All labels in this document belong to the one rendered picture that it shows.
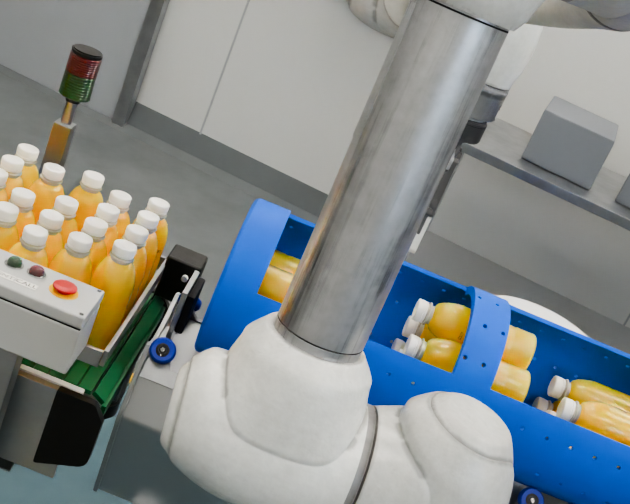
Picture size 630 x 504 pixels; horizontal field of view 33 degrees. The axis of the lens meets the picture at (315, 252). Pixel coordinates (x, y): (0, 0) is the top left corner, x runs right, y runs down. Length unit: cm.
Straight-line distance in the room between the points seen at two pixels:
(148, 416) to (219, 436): 72
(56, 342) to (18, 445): 30
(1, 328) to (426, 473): 71
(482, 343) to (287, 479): 68
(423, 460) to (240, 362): 22
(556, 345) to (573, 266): 323
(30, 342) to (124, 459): 41
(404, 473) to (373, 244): 25
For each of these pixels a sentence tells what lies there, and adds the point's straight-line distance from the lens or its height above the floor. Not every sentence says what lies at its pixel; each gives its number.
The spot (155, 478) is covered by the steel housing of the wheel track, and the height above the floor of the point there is 72.
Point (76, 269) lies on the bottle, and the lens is 173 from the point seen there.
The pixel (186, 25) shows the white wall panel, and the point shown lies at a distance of 541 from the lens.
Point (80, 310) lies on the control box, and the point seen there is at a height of 110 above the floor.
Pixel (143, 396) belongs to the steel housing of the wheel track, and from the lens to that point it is 182.
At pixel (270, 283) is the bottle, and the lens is 174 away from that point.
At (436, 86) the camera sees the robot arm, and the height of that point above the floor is 166.
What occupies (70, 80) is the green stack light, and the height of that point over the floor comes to 120.
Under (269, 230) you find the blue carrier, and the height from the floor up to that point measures 122.
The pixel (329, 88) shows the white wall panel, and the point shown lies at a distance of 520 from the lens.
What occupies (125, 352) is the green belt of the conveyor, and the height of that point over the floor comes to 90.
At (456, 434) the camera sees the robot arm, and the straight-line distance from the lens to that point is 115.
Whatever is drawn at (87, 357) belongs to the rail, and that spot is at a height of 96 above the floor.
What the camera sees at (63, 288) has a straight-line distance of 157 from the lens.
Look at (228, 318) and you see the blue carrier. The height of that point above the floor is 109.
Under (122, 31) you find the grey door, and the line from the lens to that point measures 551.
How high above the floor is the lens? 186
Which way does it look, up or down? 22 degrees down
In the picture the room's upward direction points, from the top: 23 degrees clockwise
